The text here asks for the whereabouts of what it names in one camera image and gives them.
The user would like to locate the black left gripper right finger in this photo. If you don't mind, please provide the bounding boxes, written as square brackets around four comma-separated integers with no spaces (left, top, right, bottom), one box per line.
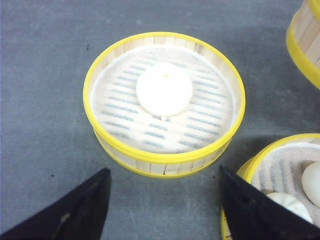
[219,165,320,240]

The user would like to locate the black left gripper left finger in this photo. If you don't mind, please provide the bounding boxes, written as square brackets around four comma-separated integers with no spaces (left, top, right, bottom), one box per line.
[0,168,111,240]

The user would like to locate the bamboo steamer drawer two buns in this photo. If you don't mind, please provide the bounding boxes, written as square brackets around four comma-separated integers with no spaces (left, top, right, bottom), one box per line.
[220,133,320,240]

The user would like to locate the bamboo steamer drawer one bun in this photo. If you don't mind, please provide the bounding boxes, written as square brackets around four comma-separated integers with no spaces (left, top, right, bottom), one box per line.
[82,31,246,178]

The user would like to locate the white steamed bun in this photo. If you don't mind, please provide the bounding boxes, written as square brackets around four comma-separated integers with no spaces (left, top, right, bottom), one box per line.
[266,192,313,224]
[301,161,320,207]

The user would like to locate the white mesh steamer liner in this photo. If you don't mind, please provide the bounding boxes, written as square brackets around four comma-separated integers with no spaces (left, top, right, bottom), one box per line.
[251,143,320,227]

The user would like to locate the white mesh liner cloth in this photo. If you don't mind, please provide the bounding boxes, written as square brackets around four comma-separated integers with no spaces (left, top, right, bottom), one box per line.
[91,44,236,154]

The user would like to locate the round white bun yellow dot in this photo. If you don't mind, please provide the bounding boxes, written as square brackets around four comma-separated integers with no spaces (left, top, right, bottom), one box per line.
[136,62,193,117]

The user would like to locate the bamboo steamer drawer yellow rims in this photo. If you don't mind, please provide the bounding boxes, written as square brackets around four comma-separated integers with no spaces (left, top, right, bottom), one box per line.
[286,0,320,88]

